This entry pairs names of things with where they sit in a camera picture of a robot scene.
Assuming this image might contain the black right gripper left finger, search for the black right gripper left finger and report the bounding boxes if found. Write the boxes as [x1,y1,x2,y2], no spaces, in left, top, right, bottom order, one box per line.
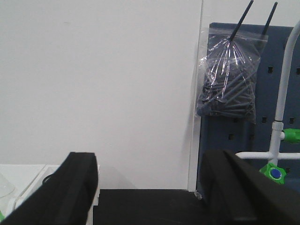
[1,152,98,225]

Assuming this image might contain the blue pegboard drying rack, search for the blue pegboard drying rack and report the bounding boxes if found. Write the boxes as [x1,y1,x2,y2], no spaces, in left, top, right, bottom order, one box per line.
[195,23,300,192]

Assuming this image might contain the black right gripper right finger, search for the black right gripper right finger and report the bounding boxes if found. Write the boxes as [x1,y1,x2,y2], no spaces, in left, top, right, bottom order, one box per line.
[201,150,300,225]

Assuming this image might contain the glass beaker in middle bin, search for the glass beaker in middle bin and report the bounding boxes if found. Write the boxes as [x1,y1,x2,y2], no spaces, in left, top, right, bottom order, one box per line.
[0,173,15,213]

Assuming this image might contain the white storage bin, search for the white storage bin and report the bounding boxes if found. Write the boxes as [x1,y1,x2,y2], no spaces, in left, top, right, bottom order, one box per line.
[0,164,45,218]
[15,165,100,225]

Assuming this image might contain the black wire tripod stand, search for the black wire tripod stand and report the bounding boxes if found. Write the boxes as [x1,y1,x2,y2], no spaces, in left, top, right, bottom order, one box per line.
[42,174,53,184]

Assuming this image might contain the right white storage bin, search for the right white storage bin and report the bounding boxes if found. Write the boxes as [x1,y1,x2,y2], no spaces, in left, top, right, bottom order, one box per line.
[15,165,100,225]

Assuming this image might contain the bag of grey pegs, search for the bag of grey pegs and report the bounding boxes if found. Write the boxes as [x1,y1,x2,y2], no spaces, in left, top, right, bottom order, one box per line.
[195,1,278,123]

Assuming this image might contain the middle white storage bin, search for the middle white storage bin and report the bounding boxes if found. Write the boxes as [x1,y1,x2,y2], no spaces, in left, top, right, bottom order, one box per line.
[0,164,45,218]

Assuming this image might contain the white lab faucet green knobs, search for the white lab faucet green knobs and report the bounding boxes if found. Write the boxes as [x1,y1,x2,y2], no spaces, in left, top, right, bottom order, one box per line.
[236,22,300,184]

